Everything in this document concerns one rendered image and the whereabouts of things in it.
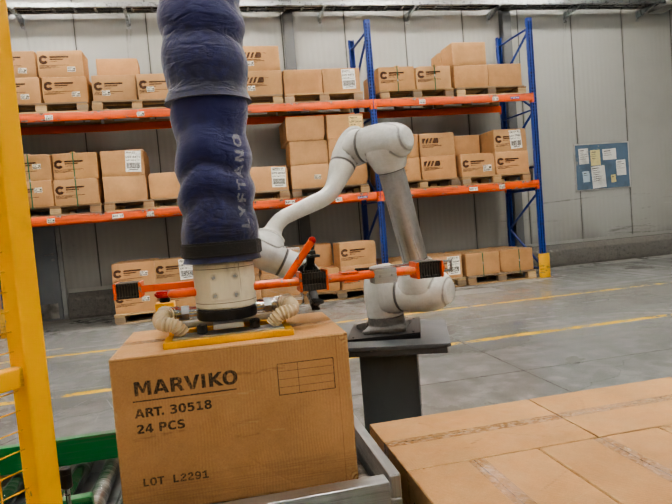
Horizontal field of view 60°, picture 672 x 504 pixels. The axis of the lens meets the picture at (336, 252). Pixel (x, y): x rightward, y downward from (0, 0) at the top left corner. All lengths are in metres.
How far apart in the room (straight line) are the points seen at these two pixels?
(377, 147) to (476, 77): 7.90
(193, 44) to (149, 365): 0.83
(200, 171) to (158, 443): 0.70
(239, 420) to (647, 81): 12.41
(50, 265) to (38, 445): 9.01
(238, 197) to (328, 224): 8.68
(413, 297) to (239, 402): 0.98
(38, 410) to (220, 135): 0.79
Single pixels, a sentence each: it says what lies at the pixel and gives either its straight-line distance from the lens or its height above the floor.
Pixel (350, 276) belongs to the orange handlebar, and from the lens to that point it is 1.71.
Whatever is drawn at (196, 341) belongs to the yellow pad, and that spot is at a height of 0.97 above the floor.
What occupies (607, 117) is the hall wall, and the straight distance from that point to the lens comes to 12.75.
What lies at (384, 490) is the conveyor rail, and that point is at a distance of 1.56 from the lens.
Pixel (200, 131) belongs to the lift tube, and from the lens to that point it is 1.61.
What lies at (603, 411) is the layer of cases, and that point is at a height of 0.54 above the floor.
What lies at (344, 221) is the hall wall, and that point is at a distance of 10.33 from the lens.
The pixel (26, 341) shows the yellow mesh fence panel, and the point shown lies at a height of 1.06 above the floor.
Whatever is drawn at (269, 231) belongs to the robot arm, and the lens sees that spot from 2.00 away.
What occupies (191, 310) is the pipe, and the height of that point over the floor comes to 1.03.
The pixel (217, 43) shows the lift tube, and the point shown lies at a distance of 1.66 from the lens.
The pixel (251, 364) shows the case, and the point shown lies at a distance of 1.54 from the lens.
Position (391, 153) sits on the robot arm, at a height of 1.47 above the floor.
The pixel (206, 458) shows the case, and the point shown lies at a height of 0.67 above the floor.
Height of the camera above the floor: 1.25
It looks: 3 degrees down
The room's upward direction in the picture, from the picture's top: 5 degrees counter-clockwise
